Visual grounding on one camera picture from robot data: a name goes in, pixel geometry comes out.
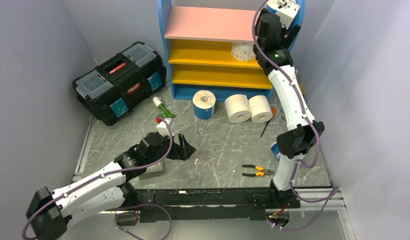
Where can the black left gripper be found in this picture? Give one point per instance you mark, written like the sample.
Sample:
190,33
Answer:
177,152

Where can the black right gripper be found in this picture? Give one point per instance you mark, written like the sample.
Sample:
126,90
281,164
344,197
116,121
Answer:
292,34

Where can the white dotted roll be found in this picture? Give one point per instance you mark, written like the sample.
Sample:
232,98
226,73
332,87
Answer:
243,51

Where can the blue cartoon roll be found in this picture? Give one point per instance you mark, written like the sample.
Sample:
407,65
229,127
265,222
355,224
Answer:
272,6

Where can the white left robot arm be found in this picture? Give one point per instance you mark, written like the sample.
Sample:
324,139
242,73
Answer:
52,212

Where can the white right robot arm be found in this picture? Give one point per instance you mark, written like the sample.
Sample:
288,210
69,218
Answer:
303,131

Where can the blue shelf unit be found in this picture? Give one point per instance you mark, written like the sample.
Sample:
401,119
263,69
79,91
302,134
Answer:
198,45

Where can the blue wrapped roll, rear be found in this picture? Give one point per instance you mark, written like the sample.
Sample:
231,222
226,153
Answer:
203,104

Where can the green pipe valve fitting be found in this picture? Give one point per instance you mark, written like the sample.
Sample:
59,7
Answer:
157,101

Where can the plain white roll, left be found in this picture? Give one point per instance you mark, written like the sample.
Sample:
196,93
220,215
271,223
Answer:
237,108

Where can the plain white roll, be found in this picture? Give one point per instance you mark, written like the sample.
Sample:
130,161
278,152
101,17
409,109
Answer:
237,108
261,111

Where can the plain white roll, right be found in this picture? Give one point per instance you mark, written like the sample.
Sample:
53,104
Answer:
261,111

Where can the black toolbox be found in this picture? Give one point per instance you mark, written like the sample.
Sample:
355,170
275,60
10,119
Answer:
116,86

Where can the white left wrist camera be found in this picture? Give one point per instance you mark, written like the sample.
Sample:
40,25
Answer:
163,127

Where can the orange handled pliers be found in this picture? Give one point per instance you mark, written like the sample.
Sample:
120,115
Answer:
260,171

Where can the orange handled screwdriver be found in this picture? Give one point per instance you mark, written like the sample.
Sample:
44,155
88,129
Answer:
273,111

